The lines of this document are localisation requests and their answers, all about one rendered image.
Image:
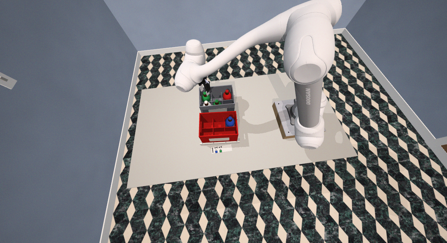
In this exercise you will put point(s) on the white paper pick list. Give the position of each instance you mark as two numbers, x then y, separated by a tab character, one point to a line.
219	149

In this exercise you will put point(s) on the dark grey crate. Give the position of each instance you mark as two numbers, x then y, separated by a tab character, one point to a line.
216	93

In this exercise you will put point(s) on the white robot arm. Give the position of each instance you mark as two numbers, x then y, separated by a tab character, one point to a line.
309	52

